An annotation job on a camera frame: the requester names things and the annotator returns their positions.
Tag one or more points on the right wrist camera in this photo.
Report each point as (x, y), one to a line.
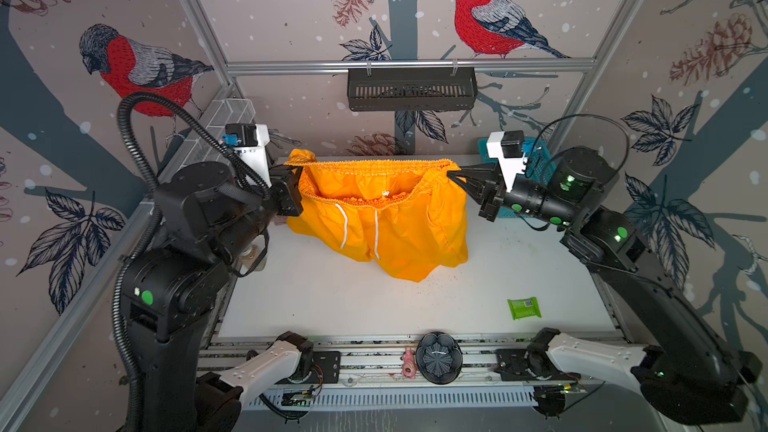
(507, 147)

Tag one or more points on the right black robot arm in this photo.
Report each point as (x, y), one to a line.
(690, 375)

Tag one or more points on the black round flower-shaped bowl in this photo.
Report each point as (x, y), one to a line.
(439, 358)

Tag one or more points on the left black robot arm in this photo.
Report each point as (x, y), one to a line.
(204, 218)

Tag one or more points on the black hanging shelf basket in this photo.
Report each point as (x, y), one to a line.
(411, 89)

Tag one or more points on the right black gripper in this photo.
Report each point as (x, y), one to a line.
(492, 190)

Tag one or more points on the small pink toy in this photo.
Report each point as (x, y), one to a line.
(409, 367)

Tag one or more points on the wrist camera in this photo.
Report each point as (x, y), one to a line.
(507, 147)
(249, 141)

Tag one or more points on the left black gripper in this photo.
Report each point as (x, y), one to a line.
(286, 179)

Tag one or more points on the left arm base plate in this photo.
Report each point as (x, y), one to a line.
(320, 367)

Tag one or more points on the green wipes packet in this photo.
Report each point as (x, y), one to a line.
(524, 308)

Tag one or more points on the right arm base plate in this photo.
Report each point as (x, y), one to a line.
(526, 365)

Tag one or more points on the orange shorts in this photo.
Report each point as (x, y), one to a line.
(405, 215)

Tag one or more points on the teal plastic basket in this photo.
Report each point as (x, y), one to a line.
(541, 168)

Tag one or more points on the glass jar with lid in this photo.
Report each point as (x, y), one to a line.
(253, 258)

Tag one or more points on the horizontal aluminium frame bar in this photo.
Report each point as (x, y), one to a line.
(241, 69)

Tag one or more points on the white wire mesh basket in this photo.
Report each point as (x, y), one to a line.
(219, 114)

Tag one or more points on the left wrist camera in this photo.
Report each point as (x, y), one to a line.
(249, 141)

